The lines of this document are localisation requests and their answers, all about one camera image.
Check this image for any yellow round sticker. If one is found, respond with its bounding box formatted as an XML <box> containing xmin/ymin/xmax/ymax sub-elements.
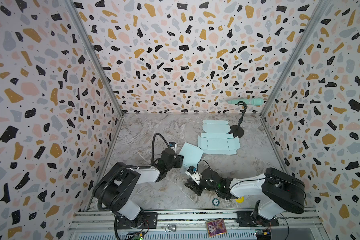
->
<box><xmin>236</xmin><ymin>197</ymin><xmax>245</xmax><ymax>203</ymax></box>

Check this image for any aluminium left corner post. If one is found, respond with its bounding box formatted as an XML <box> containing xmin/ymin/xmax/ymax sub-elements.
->
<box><xmin>64</xmin><ymin>0</ymin><xmax>124</xmax><ymax>118</ymax></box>

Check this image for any aluminium right corner post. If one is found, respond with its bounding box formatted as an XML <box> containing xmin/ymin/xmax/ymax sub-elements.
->
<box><xmin>261</xmin><ymin>0</ymin><xmax>332</xmax><ymax>118</ymax></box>

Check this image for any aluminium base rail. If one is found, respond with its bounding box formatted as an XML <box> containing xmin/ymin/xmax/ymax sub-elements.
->
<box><xmin>68</xmin><ymin>208</ymin><xmax>329</xmax><ymax>240</ymax></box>

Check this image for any mint paper box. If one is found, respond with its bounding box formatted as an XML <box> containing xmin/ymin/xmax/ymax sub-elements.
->
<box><xmin>179</xmin><ymin>143</ymin><xmax>204</xmax><ymax>168</ymax></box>
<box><xmin>198</xmin><ymin>120</ymin><xmax>241</xmax><ymax>155</ymax></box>

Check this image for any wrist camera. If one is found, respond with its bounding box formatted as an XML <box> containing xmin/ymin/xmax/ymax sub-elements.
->
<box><xmin>169</xmin><ymin>142</ymin><xmax>177</xmax><ymax>152</ymax></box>
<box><xmin>186</xmin><ymin>166</ymin><xmax>202</xmax><ymax>185</ymax></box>

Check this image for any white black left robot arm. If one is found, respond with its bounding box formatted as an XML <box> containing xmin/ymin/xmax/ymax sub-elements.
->
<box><xmin>93</xmin><ymin>148</ymin><xmax>184</xmax><ymax>223</ymax></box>

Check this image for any black microphone stand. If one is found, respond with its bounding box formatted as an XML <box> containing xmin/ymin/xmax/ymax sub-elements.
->
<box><xmin>229</xmin><ymin>101</ymin><xmax>248</xmax><ymax>138</ymax></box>

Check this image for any flat mint paper box blank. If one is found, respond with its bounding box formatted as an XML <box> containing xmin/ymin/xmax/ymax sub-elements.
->
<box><xmin>198</xmin><ymin>120</ymin><xmax>241</xmax><ymax>155</ymax></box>

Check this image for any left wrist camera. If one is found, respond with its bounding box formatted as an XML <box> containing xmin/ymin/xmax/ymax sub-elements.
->
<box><xmin>169</xmin><ymin>142</ymin><xmax>177</xmax><ymax>152</ymax></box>

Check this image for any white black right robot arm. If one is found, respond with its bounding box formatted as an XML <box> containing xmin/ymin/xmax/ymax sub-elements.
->
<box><xmin>185</xmin><ymin>166</ymin><xmax>306</xmax><ymax>226</ymax></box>

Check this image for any purple snack packet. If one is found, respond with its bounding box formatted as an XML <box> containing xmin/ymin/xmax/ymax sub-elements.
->
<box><xmin>206</xmin><ymin>219</ymin><xmax>227</xmax><ymax>238</ymax></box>

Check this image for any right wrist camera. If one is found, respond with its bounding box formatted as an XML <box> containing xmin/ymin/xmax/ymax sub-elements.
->
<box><xmin>186</xmin><ymin>166</ymin><xmax>202</xmax><ymax>185</ymax></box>

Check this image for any aluminium corner post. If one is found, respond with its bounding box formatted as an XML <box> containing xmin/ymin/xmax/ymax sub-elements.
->
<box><xmin>261</xmin><ymin>0</ymin><xmax>332</xmax><ymax>118</ymax></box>
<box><xmin>64</xmin><ymin>0</ymin><xmax>124</xmax><ymax>118</ymax></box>

